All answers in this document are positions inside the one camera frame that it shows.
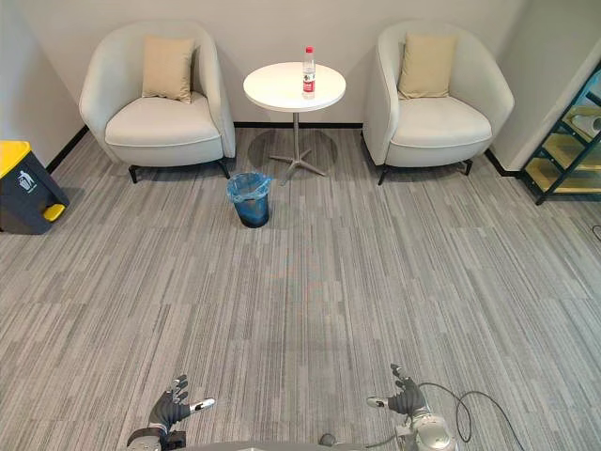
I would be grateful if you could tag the cream armchair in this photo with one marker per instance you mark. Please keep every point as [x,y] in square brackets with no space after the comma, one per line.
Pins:
[439,119]
[159,122]

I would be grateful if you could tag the small black bin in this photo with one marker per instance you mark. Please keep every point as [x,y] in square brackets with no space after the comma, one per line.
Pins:
[252,213]

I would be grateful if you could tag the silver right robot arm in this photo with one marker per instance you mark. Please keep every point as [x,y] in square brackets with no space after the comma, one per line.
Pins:
[425,431]

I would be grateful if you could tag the grey robot body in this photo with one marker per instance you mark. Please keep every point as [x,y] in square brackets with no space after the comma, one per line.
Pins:
[282,445]

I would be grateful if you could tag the dark green metal shelf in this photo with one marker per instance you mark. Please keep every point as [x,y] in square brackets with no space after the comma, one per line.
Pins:
[568,150]

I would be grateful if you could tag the white object on shelf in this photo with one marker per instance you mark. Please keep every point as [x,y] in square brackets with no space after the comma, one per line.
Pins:
[587,123]

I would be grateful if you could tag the large grey yellow trash can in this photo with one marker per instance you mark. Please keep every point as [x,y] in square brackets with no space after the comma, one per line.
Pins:
[26,188]

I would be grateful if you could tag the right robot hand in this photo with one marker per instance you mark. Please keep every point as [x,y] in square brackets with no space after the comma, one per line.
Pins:
[405,397]

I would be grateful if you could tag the beige cushion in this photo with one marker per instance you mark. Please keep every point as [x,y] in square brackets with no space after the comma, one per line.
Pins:
[167,68]
[426,66]

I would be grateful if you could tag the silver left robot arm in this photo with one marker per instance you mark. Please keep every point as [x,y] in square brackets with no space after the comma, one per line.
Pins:
[149,438]

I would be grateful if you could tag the clear plastic water bottle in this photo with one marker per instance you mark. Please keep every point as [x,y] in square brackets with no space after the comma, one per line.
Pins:
[308,75]

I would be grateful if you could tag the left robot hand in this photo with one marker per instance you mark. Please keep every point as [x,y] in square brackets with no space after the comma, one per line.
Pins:
[168,409]

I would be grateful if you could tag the round white tea table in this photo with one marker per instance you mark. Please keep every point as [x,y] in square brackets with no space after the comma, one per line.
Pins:
[291,89]

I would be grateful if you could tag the blue plastic bin bag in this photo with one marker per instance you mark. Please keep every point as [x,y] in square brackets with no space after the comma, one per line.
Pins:
[249,190]

